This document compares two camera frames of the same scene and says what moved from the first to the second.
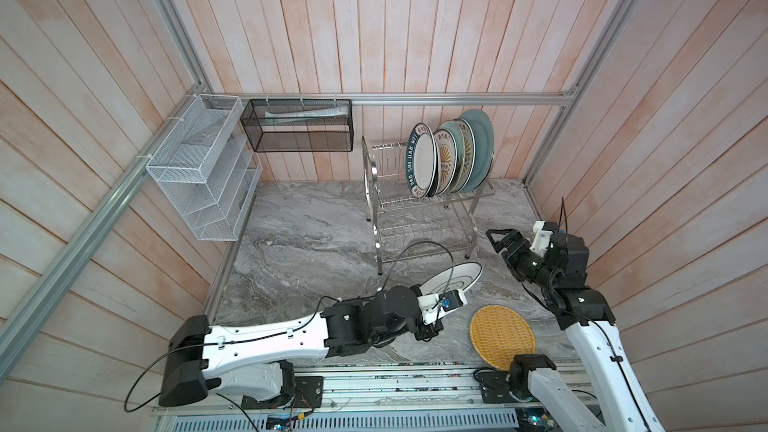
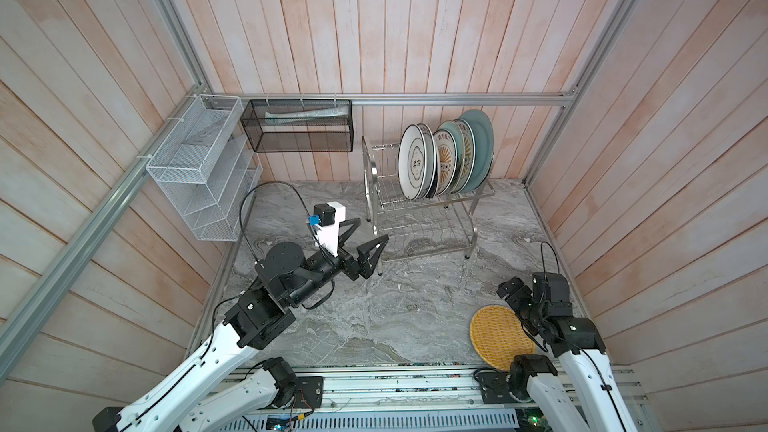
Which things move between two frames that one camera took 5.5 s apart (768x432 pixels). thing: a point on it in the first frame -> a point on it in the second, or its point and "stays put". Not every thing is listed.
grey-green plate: x=484 y=146 stays put
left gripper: x=426 y=330 -> x=351 y=268
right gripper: x=510 y=255 -> x=512 y=297
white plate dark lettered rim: x=421 y=161 stays put
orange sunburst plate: x=446 y=152 stays put
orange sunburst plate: x=470 y=152 stays put
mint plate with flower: x=454 y=127 stays put
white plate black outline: x=455 y=277 -> x=412 y=162
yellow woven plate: x=500 y=334 stays put
